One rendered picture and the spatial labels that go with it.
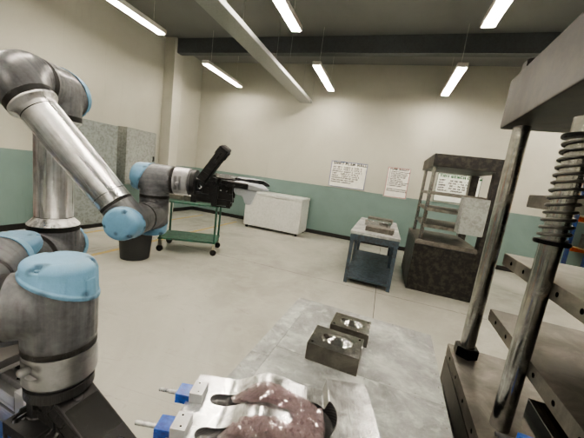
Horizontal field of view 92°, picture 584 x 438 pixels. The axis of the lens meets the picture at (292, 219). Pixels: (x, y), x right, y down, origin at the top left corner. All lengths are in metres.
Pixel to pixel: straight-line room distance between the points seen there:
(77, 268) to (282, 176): 7.56
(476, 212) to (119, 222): 4.24
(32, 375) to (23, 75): 0.59
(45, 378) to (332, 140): 7.38
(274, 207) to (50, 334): 6.73
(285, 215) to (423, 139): 3.70
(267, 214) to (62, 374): 6.79
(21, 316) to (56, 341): 0.05
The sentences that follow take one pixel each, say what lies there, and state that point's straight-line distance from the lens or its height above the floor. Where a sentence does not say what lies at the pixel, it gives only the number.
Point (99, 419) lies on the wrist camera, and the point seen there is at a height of 1.17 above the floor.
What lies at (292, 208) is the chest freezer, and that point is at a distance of 6.88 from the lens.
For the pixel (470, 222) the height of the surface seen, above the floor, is 1.18.
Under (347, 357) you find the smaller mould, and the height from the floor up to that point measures 0.86.
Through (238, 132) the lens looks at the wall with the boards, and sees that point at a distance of 8.55.
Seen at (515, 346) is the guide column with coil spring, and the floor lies 1.07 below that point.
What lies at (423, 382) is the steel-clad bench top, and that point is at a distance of 1.31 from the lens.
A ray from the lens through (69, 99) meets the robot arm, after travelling 0.95.
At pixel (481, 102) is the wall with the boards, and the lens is 7.82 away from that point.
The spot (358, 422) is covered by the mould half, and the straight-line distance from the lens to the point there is 0.89.
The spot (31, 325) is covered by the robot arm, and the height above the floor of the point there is 1.30.
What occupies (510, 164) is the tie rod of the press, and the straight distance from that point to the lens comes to 1.47.
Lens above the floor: 1.50
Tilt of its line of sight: 9 degrees down
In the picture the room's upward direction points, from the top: 8 degrees clockwise
